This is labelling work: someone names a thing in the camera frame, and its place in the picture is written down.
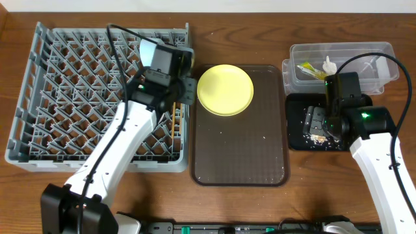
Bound wooden chopstick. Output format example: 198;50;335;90
171;102;176;142
179;103;185;135

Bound yellow plate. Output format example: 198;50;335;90
197;64;254;116

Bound light blue bowl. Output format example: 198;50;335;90
139;38;164;67

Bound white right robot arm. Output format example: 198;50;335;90
304;106;415;233

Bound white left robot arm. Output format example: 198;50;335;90
40;42;196;233

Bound black waste tray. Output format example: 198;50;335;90
285;94;385;151

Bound rice food scraps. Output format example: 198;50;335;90
304;109;342;147

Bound clear plastic bin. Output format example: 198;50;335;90
282;42;399;95

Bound yellow green wrapper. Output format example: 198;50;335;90
296;62;327;80

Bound crumpled white tissue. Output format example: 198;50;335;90
322;56;337;75

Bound brown serving tray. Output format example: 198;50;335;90
190;65;290;187

